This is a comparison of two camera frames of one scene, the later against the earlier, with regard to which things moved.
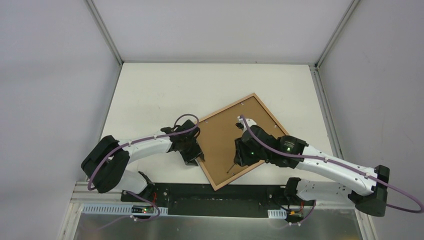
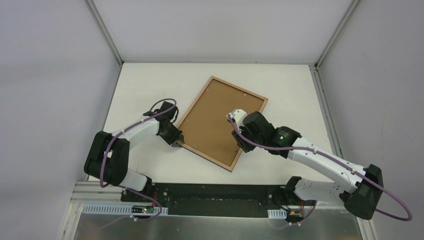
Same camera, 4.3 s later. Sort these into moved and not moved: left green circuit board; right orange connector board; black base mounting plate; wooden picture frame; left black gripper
Moved: left black gripper; wooden picture frame
Not moved: left green circuit board; right orange connector board; black base mounting plate
